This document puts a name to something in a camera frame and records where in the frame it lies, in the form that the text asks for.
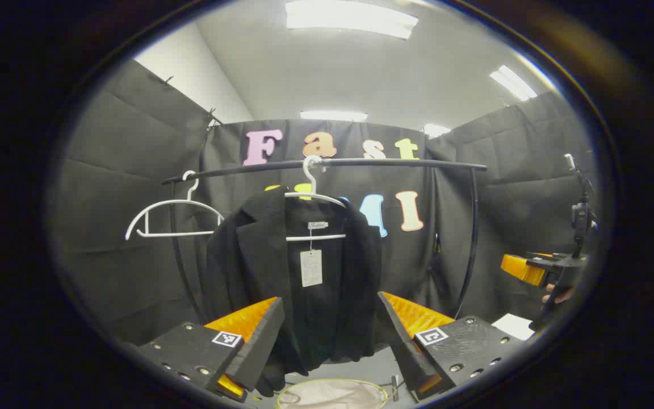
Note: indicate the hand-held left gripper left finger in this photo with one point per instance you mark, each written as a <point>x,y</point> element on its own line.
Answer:
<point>261,341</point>

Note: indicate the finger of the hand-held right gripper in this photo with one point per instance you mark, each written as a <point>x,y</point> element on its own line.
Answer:
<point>523,270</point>

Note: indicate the black garment rack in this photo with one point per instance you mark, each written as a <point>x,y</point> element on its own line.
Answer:
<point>389,162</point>

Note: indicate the white paper sheet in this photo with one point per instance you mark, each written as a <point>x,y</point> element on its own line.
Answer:
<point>513,326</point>

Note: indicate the black backdrop cloth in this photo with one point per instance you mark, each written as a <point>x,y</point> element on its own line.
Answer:
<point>117,187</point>

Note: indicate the black jacket with tag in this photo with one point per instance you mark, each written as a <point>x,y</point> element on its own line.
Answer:
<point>247,255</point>

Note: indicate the large ceiling light panel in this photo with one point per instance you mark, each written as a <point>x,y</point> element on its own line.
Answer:
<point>349,17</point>

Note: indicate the empty white clothes hanger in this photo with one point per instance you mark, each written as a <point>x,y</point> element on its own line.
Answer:
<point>174,233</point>

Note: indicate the beige laundry hamper yellow rim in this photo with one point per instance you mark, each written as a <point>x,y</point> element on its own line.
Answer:
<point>332,395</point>

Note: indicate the white hanger with jacket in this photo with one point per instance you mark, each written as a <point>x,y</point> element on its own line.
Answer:
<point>309,176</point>

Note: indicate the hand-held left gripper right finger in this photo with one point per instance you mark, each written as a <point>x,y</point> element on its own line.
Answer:
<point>403,346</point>

